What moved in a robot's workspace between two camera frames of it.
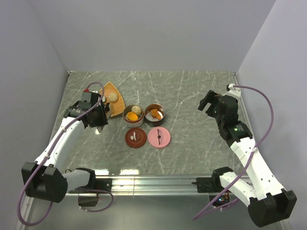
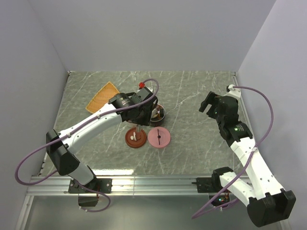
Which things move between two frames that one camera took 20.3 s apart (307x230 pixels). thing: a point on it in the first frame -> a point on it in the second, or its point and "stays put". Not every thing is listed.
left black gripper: [102, 120] -> [146, 120]
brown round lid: [135, 138] stays put
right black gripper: [209, 98] stays put
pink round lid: [159, 137] stays put
